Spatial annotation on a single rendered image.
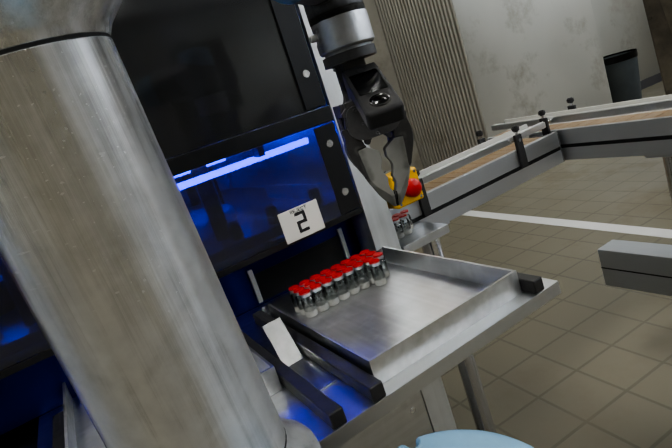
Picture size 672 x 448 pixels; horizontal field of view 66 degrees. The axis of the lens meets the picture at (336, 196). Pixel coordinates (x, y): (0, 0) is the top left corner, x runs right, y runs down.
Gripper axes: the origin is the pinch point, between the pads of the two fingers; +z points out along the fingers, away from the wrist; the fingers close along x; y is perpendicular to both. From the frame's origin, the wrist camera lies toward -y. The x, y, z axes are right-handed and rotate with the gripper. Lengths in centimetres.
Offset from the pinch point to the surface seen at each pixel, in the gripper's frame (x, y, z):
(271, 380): 23.5, -1.9, 17.3
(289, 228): 15.1, 29.1, 5.4
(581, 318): -89, 130, 107
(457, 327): -1.8, -4.6, 18.3
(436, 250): -18, 58, 30
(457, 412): -20, 102, 107
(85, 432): 52, 7, 19
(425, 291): -2.5, 11.5, 19.0
